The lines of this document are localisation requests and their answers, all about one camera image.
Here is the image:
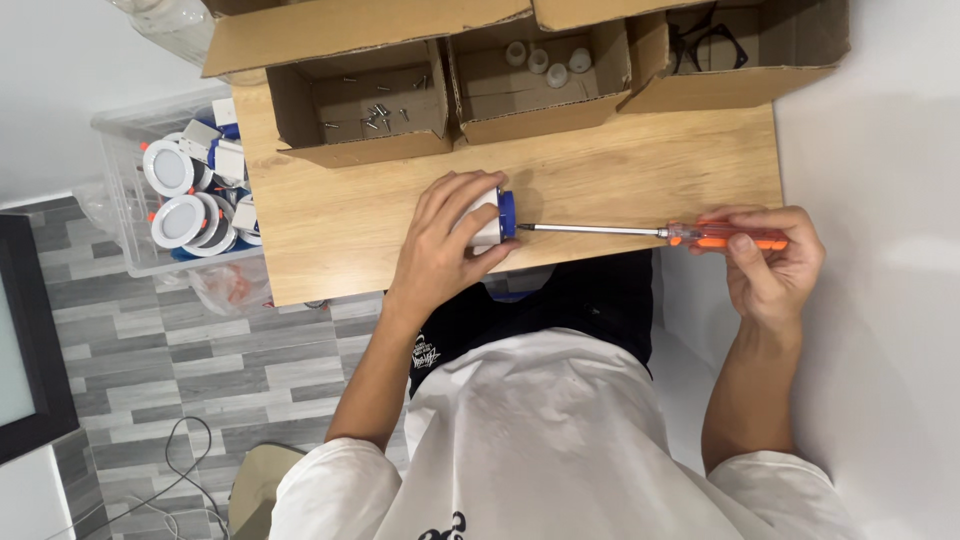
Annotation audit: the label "person's right hand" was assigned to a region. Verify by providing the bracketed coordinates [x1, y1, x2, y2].
[693, 205, 827, 333]

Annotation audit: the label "person's left hand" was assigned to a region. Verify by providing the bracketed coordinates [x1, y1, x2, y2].
[382, 170, 523, 321]

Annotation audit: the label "white and blue downlight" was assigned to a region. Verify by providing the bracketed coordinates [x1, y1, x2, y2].
[453, 186, 519, 249]

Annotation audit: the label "orange handled screwdriver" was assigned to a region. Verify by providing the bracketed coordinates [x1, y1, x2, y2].
[516, 217, 791, 252]

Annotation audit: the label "cardboard box holding screws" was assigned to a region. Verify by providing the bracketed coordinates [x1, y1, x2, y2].
[201, 0, 535, 170]

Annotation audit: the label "scatter of small metal screws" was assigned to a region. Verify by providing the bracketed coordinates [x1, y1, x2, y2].
[322, 73, 431, 135]

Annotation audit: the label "cardboard box holding caps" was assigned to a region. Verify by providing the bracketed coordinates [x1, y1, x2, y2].
[447, 0, 636, 147]

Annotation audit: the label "person's black shorts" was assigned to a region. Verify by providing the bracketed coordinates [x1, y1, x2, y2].
[408, 249, 656, 399]

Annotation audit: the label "cardboard box holding gaskets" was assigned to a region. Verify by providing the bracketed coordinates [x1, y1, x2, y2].
[534, 0, 852, 116]

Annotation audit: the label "plastic bag with orange parts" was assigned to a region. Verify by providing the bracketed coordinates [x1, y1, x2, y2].
[187, 258, 276, 317]

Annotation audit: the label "person's white shirt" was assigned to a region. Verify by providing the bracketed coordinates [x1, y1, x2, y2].
[268, 327, 865, 540]

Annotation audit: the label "black square gasket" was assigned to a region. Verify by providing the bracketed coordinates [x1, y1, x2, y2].
[666, 22, 700, 75]
[693, 22, 750, 73]

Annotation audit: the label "clear crate of downlights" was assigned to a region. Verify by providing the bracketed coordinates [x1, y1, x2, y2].
[90, 85, 268, 279]

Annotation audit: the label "beige stool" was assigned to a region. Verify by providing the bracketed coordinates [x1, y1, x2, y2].
[227, 442, 309, 540]

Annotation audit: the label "clear plastic bag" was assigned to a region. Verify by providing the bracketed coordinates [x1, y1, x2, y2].
[108, 0, 228, 70]

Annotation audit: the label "black framed panel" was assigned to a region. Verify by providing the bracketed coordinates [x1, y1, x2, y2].
[0, 213, 82, 467]

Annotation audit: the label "black cable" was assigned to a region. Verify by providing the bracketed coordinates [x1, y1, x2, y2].
[45, 416, 231, 540]

